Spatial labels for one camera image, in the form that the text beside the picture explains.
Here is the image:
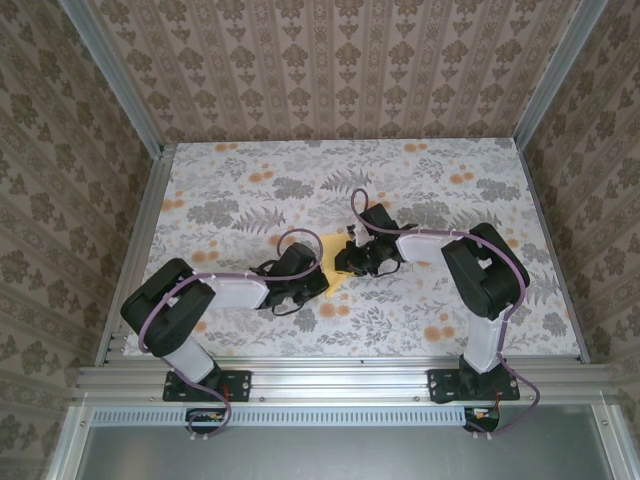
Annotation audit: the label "aluminium cross beam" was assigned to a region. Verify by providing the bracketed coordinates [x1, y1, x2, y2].
[74, 364, 617, 401]

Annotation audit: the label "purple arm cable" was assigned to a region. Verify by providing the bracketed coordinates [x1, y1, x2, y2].
[349, 187, 544, 441]
[137, 228, 325, 442]

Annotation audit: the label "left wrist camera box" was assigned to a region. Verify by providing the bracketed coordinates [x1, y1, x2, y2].
[277, 242, 316, 279]

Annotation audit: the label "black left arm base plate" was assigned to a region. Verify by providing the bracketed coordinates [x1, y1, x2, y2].
[163, 368, 252, 403]

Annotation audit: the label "floral patterned table mat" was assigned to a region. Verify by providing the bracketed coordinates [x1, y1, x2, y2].
[122, 139, 584, 360]

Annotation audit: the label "aluminium side rail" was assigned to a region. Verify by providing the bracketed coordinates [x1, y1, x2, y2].
[94, 144, 177, 366]
[514, 139, 591, 364]

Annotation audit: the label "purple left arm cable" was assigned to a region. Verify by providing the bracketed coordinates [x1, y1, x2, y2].
[137, 228, 325, 442]

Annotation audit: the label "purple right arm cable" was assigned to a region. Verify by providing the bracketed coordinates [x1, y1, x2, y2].
[349, 187, 544, 441]

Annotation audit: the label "grey sheet metal panel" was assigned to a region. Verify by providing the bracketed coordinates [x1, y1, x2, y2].
[47, 399, 640, 480]

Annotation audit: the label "grey slotted cable duct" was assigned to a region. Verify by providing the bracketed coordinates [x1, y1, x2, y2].
[92, 405, 469, 426]

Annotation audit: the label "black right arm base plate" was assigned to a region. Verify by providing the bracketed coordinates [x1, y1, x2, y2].
[428, 368, 521, 404]

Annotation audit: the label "aluminium frame post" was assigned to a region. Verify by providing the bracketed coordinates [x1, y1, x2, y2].
[512, 0, 611, 146]
[63, 0, 166, 156]

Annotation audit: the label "yellow paper sheet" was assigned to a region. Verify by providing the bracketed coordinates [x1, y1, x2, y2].
[319, 230, 357, 302]

